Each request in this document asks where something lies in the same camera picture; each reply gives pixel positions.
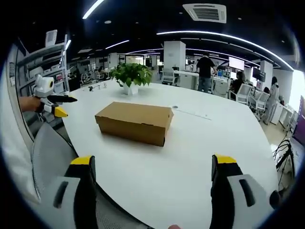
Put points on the long ceiling strip light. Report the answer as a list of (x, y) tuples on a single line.
[(214, 34)]

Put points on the white box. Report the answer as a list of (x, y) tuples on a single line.
[(51, 38)]

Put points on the short ceiling strip light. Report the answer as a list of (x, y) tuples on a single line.
[(117, 44), (93, 9)]

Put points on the wall monitor screen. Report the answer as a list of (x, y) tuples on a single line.
[(236, 63), (259, 74)]

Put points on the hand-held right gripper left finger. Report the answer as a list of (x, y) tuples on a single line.
[(83, 190)]

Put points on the person's right hand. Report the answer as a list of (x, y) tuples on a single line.
[(175, 226)]

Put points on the white office chair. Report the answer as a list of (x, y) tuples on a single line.
[(243, 93), (169, 76), (261, 101)]

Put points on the green potted plant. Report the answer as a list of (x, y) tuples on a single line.
[(132, 75)]

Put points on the white square column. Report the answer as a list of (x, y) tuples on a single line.
[(174, 56)]

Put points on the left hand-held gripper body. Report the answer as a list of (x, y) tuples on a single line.
[(45, 83)]

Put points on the brown cardboard shoe box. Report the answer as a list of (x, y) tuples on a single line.
[(133, 121)]

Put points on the person's white clothing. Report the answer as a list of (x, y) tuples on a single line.
[(14, 155)]

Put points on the ceiling air conditioner vent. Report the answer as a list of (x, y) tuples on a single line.
[(205, 13)]

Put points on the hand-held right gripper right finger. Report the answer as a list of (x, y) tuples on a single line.
[(224, 190)]

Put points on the grey mesh office chair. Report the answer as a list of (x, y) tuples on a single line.
[(51, 148)]

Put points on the grey metal shelving rack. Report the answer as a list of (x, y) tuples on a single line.
[(43, 64)]

